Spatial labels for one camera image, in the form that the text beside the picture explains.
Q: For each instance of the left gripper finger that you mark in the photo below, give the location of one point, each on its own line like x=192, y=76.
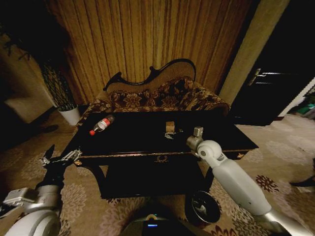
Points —
x=49, y=155
x=71, y=156

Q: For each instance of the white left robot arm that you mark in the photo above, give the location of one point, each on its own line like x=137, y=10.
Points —
x=37, y=211

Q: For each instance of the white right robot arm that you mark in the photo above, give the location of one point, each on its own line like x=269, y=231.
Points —
x=231, y=182

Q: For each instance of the round black trash bin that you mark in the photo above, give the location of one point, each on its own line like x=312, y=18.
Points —
x=205, y=208

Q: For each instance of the clear bottle with red cap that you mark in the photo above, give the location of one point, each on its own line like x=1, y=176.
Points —
x=102, y=125

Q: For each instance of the plant in white pot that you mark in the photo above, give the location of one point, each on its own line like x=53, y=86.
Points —
x=59, y=81

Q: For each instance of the black low coffee table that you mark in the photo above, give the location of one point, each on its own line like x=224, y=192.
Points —
x=152, y=147

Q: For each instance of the crumpled silver wrapper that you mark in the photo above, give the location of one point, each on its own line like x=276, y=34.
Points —
x=169, y=135

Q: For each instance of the small brown cardboard box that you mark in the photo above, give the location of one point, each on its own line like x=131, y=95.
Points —
x=170, y=125

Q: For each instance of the robot front shell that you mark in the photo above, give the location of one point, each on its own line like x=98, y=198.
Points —
x=155, y=225

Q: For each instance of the floral patterned sofa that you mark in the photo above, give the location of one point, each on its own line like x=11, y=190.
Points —
x=162, y=96

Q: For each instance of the golden pleated curtain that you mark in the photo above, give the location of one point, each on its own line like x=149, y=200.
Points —
x=147, y=44

